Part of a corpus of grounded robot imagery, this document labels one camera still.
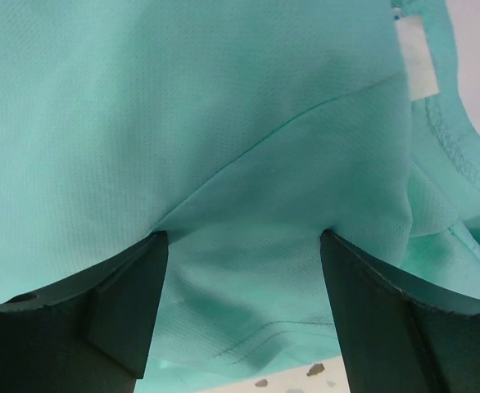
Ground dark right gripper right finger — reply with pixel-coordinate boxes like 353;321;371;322
320;230;480;393

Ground teal t shirt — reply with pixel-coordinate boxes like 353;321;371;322
0;1;480;392

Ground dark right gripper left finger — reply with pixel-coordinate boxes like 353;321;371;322
0;232;168;393

